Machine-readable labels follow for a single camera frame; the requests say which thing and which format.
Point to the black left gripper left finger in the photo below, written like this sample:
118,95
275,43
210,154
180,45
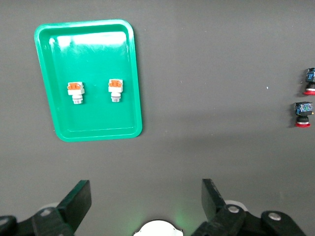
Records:
71,209

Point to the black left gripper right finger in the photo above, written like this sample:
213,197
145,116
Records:
221,221

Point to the white orange push button switch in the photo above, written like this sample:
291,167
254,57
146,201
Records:
115,88
76,91

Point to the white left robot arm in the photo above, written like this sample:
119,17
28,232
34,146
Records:
158,228

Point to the green plastic tray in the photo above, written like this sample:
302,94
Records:
96,115

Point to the dark grey table mat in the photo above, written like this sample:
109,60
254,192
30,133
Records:
209,73

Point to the red push button switch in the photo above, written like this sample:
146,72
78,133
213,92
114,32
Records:
310,78
303,110

